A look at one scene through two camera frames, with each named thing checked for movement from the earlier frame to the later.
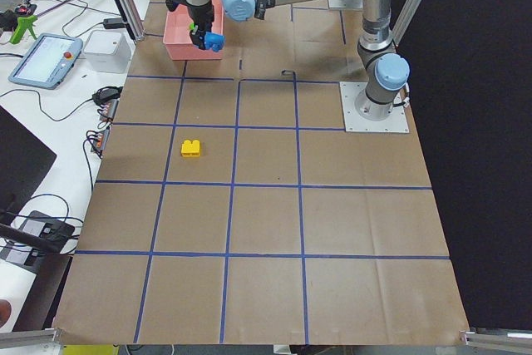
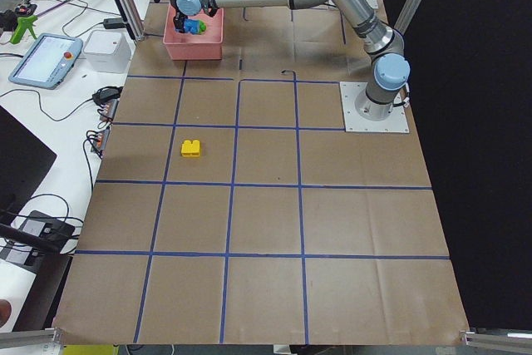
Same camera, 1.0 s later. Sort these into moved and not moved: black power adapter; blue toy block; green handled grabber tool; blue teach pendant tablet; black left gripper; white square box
Moved: black left gripper; blue toy block
Not moved: green handled grabber tool; black power adapter; white square box; blue teach pendant tablet
